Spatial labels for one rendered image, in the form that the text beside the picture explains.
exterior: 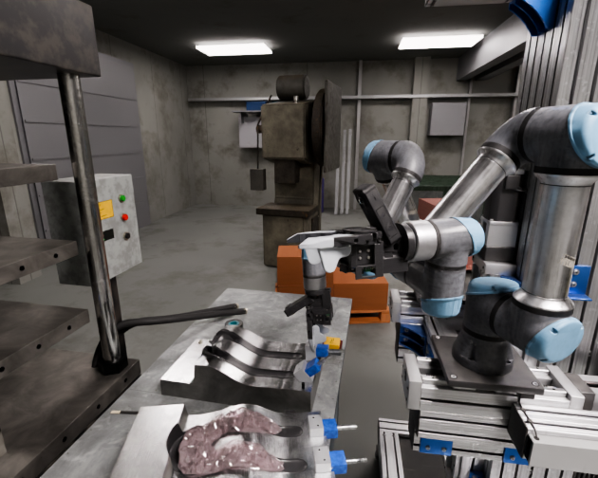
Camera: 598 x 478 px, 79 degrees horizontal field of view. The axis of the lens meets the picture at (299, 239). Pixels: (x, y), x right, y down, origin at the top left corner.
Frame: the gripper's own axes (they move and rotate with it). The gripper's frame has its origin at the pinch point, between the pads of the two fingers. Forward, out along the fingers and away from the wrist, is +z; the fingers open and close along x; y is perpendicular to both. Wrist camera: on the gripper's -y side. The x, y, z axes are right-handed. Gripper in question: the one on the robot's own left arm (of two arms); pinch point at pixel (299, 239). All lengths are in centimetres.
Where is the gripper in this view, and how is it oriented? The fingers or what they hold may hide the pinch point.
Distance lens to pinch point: 61.2
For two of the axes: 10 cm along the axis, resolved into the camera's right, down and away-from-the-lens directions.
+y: 0.4, 9.9, 1.4
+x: -2.9, -1.2, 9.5
